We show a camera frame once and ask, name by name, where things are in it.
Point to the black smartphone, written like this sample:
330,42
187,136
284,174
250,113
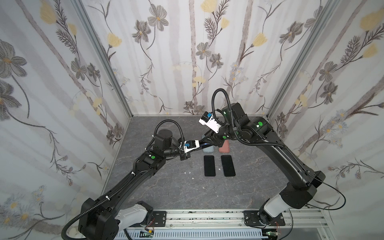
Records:
228,166

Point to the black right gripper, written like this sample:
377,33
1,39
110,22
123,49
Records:
216,139

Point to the pink phone case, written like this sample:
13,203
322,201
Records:
225,148

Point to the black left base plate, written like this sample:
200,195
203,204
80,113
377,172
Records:
159,219

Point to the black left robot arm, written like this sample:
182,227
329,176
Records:
104,218

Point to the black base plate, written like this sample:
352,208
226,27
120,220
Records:
251,218
159,219

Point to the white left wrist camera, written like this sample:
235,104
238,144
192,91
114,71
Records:
190,145

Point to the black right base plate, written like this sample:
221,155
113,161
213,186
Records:
251,218

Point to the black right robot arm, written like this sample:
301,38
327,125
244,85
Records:
257,132

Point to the aluminium mounting rail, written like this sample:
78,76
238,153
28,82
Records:
304,224

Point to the phone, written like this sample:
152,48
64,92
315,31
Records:
209,166
205,144

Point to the white perforated cable duct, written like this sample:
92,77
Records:
194,234

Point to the pale blue phone case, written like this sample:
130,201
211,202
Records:
210,149

